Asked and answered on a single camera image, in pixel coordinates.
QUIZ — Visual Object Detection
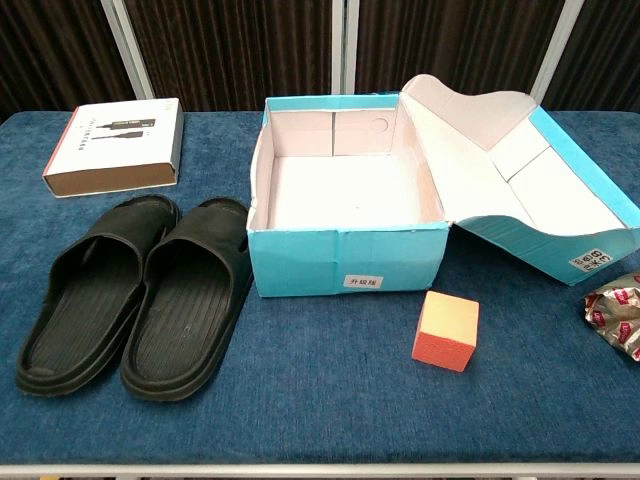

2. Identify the light blue cardboard shoe box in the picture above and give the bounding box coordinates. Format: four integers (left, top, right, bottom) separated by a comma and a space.
246, 73, 640, 300

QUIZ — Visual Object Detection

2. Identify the blue table cloth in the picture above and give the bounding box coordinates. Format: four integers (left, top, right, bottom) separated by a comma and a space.
0, 109, 640, 466

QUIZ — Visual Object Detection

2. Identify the grey metal table rail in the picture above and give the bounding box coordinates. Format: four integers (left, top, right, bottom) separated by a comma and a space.
0, 462, 640, 480

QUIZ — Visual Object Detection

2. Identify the black rubber slipper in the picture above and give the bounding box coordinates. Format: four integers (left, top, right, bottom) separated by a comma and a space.
119, 197, 255, 403
15, 195, 181, 399

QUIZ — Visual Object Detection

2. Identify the crumpled gold red snack packet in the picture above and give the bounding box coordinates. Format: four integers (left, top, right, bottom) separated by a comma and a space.
582, 272, 640, 362

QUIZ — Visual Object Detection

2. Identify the white product box with cable print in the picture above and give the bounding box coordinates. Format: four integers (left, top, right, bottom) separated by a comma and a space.
41, 97, 185, 200

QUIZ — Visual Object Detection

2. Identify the orange and yellow cube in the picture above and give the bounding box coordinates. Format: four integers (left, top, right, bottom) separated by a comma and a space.
411, 290, 481, 373

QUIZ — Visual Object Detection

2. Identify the grey metal frame post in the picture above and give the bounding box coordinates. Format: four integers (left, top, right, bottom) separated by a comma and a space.
329, 0, 361, 97
99, 0, 156, 101
529, 0, 586, 104

